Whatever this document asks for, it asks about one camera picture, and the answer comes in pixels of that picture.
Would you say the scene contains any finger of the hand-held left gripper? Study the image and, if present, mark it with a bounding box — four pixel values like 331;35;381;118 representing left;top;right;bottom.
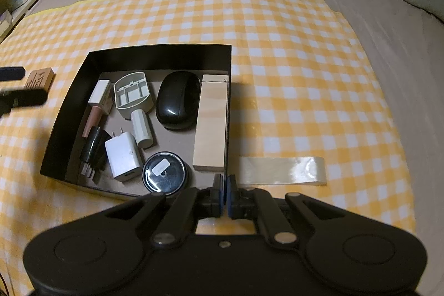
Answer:
0;66;26;82
0;89;48;115

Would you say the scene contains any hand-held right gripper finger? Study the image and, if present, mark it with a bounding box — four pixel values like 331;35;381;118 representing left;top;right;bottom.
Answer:
226;174;344;244
104;174;224;250

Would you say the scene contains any round black tin clear lid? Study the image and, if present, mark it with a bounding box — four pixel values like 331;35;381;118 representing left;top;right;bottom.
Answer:
142;151;190;195

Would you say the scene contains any black plug adapter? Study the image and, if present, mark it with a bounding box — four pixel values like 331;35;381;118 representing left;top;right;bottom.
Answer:
79;127;112;183

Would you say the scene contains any white USB charger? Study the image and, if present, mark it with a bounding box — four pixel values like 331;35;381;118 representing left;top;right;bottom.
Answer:
104;128;144;183

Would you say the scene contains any white plastic cylinder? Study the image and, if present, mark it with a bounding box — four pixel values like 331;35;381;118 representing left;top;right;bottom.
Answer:
131;109;154;147

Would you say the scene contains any grey plastic bracket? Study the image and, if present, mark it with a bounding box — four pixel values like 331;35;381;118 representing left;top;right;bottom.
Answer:
114;72;155;120

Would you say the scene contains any black power adapter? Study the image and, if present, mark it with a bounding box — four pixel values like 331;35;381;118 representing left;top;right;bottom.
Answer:
155;71;202;130

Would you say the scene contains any black cardboard box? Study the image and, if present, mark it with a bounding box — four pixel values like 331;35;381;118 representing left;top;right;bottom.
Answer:
40;44;232;201

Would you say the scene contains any clear tape strip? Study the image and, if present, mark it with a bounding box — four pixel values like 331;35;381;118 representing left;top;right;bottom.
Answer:
239;155;327;186

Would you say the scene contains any pink lip gloss white cap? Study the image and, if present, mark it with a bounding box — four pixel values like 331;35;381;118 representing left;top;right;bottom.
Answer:
81;79;115;139

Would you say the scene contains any pale wooden block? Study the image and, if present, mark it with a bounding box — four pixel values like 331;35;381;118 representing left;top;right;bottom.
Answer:
192;74;229;173

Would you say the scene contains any yellow white checkered mat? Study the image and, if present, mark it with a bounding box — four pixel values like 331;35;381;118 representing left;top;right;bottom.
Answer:
0;0;417;296

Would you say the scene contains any grey brown bed sheet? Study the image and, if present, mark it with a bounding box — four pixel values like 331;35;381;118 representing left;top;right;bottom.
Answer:
0;0;444;248

